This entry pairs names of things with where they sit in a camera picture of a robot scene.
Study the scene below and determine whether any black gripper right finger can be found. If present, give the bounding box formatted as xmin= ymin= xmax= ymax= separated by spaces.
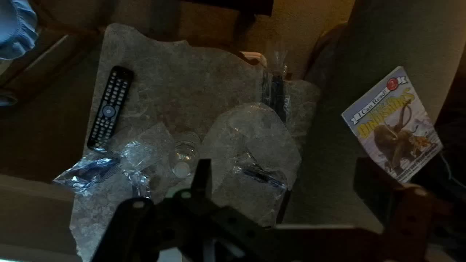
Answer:
xmin=353 ymin=158 xmax=449 ymax=262

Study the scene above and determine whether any beige fabric sofa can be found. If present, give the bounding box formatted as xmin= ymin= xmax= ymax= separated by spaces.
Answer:
xmin=285 ymin=0 xmax=466 ymax=229

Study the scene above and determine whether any mammoth cover magazine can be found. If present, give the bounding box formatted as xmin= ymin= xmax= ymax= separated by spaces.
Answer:
xmin=340 ymin=66 xmax=442 ymax=184

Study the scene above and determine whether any clear plastic water bottle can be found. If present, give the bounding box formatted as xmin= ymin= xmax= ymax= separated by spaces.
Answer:
xmin=170 ymin=132 xmax=200 ymax=178

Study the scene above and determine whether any blue clear plastic bag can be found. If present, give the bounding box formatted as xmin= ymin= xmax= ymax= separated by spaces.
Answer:
xmin=52 ymin=153 xmax=119 ymax=196

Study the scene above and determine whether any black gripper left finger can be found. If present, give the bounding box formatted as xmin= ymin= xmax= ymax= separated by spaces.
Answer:
xmin=91 ymin=199 xmax=158 ymax=262

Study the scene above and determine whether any black remote control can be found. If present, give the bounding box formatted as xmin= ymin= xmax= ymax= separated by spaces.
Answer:
xmin=87 ymin=66 xmax=133 ymax=149

